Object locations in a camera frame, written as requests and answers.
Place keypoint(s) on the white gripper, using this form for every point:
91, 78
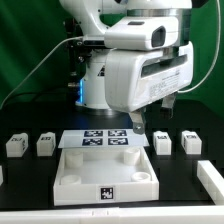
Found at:
134, 79

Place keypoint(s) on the white square tabletop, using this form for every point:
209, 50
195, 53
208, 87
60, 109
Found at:
104, 175

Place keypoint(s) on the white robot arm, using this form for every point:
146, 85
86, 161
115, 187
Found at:
95, 17

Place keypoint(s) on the white sheet with markers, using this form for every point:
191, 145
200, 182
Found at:
101, 138

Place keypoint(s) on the white front obstacle bar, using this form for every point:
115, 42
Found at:
147, 215

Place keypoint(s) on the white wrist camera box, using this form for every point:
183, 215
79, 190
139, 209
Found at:
142, 33

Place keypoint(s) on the white right obstacle wall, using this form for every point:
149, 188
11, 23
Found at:
211, 180

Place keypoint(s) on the black camera on base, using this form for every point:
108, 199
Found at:
92, 41

